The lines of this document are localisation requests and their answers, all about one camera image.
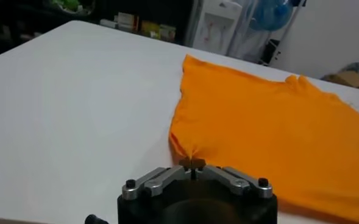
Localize white metal jug rack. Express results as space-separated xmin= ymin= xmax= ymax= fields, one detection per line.
xmin=227 ymin=0 xmax=307 ymax=66

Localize yellow green medicine box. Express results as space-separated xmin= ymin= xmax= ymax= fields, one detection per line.
xmin=141 ymin=20 xmax=161 ymax=39

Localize flat white box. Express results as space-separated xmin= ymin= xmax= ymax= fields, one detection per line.
xmin=99 ymin=18 xmax=119 ymax=29

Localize green fruit bowl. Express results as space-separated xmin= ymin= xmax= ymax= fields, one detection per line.
xmin=49 ymin=0 xmax=95 ymax=16

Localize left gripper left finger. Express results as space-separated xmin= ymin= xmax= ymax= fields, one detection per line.
xmin=121 ymin=157 xmax=194 ymax=201

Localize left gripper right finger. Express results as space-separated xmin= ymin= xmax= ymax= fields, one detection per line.
xmin=193 ymin=157 xmax=274 ymax=199

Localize green white medicine box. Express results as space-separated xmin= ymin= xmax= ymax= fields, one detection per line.
xmin=159 ymin=24 xmax=177 ymax=42

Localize white water dispenser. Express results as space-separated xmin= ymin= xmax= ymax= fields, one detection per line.
xmin=193 ymin=0 xmax=243 ymax=57

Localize red white medicine box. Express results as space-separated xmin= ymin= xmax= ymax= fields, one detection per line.
xmin=116 ymin=12 xmax=140 ymax=33

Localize orange t-shirt white print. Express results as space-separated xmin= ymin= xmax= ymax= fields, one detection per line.
xmin=168 ymin=54 xmax=359 ymax=224

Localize black shelving unit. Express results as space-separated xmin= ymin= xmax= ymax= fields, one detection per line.
xmin=0 ymin=0 xmax=195 ymax=61

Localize large open cardboard box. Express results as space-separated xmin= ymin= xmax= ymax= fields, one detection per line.
xmin=321 ymin=70 xmax=359 ymax=91

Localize blue water jug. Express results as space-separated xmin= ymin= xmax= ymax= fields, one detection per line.
xmin=248 ymin=0 xmax=294 ymax=32

